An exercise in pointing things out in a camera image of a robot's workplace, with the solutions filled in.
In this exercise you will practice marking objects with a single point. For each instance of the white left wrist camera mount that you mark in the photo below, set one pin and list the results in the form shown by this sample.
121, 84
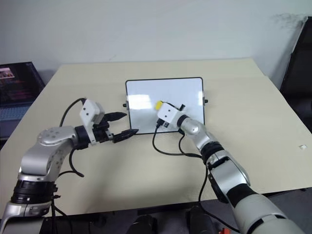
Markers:
89, 112

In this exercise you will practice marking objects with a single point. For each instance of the small white scrap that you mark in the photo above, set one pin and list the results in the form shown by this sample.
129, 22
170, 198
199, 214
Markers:
303, 147

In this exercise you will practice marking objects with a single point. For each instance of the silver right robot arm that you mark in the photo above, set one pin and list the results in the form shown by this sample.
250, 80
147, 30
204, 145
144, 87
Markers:
234, 170

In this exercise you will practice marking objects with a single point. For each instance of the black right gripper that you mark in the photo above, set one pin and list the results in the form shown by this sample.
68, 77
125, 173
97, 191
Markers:
182, 107

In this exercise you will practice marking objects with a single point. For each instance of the yellow whiteboard eraser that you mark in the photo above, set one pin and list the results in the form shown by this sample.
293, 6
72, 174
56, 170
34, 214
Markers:
159, 105

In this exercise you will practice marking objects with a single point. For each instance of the dark rounded shape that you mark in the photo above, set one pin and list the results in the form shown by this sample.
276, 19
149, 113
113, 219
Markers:
198, 219
144, 223

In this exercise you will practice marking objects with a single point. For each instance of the black flat housing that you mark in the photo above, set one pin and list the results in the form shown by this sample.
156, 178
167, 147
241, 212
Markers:
73, 225

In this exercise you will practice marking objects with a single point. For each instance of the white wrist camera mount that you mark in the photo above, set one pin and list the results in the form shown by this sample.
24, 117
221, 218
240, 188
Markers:
89, 112
168, 114

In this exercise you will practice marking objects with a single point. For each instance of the dark box with pictures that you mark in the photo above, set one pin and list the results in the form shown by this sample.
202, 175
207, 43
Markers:
17, 85

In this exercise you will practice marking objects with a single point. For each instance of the small red part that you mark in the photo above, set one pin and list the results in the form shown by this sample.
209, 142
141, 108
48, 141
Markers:
225, 231

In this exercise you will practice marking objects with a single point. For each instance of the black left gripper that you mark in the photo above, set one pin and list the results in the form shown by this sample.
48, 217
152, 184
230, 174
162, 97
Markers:
102, 134

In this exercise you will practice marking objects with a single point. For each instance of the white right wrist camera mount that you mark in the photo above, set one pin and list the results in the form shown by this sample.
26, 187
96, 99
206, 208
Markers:
168, 114

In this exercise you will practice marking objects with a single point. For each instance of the black-framed small whiteboard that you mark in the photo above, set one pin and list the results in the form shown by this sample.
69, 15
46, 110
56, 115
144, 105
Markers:
165, 102

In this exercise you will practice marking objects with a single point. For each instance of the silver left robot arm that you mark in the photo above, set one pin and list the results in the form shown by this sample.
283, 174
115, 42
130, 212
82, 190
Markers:
48, 139

